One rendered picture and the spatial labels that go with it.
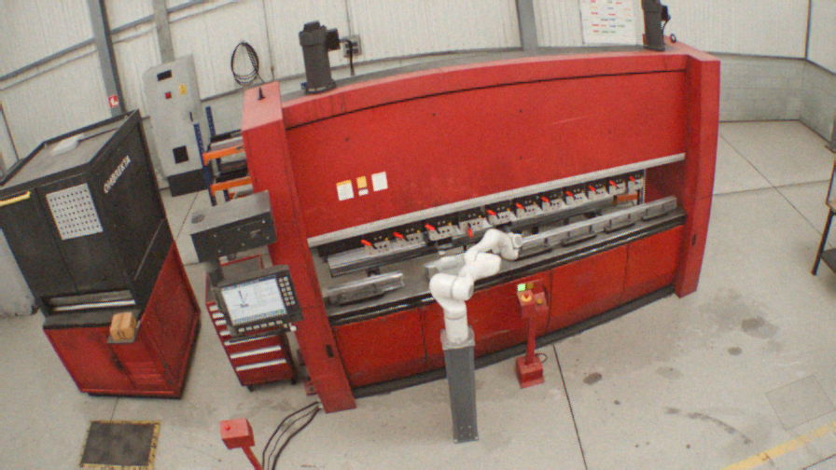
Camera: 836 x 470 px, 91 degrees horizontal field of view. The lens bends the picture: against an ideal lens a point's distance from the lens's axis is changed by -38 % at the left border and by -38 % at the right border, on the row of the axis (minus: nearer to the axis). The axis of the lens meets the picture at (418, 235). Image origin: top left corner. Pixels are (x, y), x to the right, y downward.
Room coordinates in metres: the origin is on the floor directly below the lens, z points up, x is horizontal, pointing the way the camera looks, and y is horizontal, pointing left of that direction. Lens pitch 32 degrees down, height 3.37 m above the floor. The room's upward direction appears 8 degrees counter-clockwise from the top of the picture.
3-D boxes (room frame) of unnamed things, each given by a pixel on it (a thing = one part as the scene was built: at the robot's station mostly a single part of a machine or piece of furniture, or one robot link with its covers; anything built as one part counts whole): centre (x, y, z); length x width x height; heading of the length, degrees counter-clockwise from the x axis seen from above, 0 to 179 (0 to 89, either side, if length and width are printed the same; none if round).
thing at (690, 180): (4.03, -2.36, 1.15); 0.85 x 0.25 x 2.30; 11
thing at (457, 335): (2.62, -0.14, 1.09); 0.19 x 0.19 x 0.18
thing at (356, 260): (3.80, -0.49, 0.93); 2.30 x 0.14 x 0.10; 101
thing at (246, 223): (2.72, 0.98, 1.53); 0.51 x 0.25 x 0.85; 101
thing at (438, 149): (3.55, -0.80, 1.74); 3.00 x 0.08 x 0.80; 101
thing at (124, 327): (2.95, 2.34, 1.04); 0.30 x 0.26 x 0.12; 89
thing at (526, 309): (3.15, -0.69, 0.75); 0.20 x 0.16 x 0.18; 93
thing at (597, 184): (3.65, -1.31, 1.26); 0.15 x 0.09 x 0.17; 101
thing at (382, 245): (3.34, 0.26, 1.26); 0.15 x 0.09 x 0.17; 101
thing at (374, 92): (3.54, -0.80, 2.23); 3.00 x 0.10 x 0.14; 101
